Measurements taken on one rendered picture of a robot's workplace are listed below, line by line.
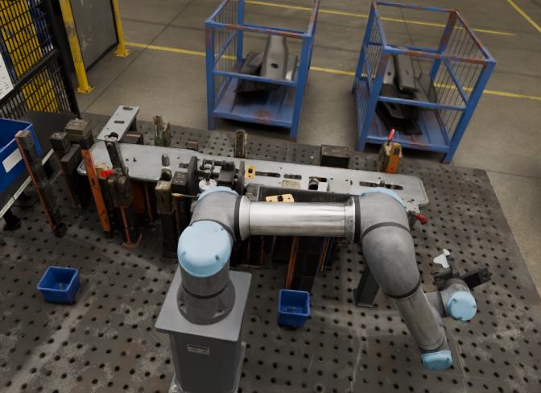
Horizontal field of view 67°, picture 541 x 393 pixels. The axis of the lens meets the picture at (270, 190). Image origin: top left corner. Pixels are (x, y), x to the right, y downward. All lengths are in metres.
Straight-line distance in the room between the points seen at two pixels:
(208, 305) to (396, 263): 0.45
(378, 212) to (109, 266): 1.12
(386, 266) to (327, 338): 0.65
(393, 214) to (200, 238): 0.45
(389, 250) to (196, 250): 0.42
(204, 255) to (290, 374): 0.67
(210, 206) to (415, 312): 0.55
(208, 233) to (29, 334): 0.89
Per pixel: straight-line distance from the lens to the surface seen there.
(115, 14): 5.03
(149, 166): 1.68
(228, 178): 1.35
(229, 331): 1.06
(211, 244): 0.92
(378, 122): 3.79
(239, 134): 1.69
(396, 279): 0.95
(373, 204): 1.00
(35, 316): 1.69
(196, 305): 1.03
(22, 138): 1.61
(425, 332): 1.14
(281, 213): 1.00
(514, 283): 2.01
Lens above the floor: 2.02
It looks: 41 degrees down
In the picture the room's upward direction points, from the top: 6 degrees clockwise
